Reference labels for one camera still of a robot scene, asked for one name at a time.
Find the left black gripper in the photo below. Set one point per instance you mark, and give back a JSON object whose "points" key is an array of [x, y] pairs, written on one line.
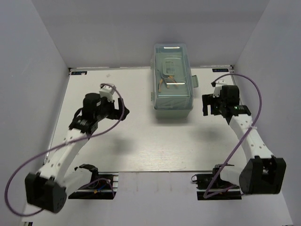
{"points": [[116, 114]]}

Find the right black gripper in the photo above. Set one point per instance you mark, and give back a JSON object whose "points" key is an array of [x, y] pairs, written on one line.
{"points": [[209, 100]]}

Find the green toolbox with clear lid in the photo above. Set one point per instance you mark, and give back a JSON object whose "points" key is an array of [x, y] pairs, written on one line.
{"points": [[172, 103]]}

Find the yellow handled pliers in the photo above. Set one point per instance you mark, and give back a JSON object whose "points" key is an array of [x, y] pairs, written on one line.
{"points": [[168, 81]]}

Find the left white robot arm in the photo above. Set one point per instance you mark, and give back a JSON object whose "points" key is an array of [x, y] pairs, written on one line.
{"points": [[54, 182]]}

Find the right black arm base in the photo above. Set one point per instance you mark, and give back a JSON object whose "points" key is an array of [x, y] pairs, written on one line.
{"points": [[203, 180]]}

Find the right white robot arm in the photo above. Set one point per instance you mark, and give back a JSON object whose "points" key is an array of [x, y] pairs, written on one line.
{"points": [[263, 172]]}

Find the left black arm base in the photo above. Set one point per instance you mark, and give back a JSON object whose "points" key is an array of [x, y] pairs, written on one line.
{"points": [[101, 190]]}

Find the right blue table sticker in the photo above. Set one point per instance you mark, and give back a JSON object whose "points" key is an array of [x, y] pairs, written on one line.
{"points": [[220, 70]]}

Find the blue table sticker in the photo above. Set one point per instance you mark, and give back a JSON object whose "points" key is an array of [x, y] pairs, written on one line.
{"points": [[79, 73], [220, 70]]}

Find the left blue table sticker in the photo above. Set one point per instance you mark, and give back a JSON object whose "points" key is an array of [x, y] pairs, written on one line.
{"points": [[79, 73]]}

